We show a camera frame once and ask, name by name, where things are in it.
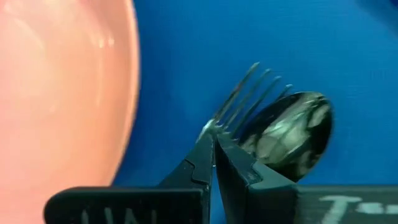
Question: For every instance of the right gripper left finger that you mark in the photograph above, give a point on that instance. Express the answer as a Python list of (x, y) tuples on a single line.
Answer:
[(199, 168)]

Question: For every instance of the salmon pink plastic plate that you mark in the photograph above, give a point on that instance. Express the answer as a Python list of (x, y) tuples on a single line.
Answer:
[(62, 93)]

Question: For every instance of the blue plastic tray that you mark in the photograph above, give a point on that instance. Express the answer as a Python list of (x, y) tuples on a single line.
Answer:
[(280, 46)]

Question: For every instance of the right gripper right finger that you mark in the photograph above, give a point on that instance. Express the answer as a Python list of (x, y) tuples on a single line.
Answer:
[(248, 193)]

